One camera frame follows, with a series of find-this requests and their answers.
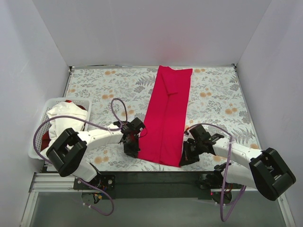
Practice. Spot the white plastic laundry basket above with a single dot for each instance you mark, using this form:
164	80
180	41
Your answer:
84	102

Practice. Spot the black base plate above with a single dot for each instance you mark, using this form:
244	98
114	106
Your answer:
151	184

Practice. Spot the floral patterned table mat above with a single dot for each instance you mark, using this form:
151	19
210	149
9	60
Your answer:
215	99

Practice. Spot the dark red t shirt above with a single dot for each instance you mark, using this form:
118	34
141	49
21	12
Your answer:
58	125

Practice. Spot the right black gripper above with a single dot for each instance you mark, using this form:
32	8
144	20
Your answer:
191	147

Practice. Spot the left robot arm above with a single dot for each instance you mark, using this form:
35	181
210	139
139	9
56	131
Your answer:
67	152

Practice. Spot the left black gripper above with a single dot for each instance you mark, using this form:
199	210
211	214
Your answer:
130	144

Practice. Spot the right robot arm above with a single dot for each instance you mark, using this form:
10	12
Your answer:
264	170

